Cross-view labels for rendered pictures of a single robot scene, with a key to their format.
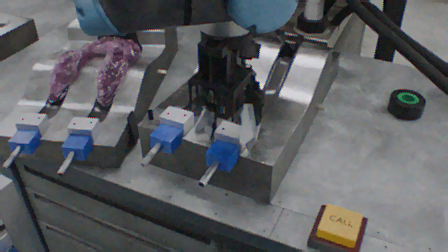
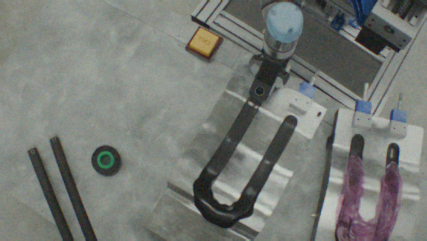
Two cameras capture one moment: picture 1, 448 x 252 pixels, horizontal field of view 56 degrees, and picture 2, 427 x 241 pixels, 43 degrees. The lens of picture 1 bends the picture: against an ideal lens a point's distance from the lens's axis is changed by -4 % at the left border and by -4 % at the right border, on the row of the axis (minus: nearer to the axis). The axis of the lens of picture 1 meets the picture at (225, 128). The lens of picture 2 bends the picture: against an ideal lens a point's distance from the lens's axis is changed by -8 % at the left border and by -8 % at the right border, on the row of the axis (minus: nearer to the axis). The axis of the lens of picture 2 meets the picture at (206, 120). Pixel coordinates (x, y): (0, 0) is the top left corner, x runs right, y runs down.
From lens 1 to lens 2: 1.45 m
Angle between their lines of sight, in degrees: 68
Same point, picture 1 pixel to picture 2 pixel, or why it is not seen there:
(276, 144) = (235, 79)
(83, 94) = (372, 165)
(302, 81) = (203, 146)
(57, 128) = (381, 130)
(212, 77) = not seen: hidden behind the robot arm
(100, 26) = not seen: outside the picture
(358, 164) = (170, 101)
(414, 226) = (155, 47)
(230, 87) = not seen: hidden behind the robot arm
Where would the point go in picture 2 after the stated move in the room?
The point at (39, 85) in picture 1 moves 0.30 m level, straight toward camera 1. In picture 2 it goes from (408, 178) to (364, 78)
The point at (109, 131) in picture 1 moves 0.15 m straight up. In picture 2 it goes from (345, 123) to (359, 108)
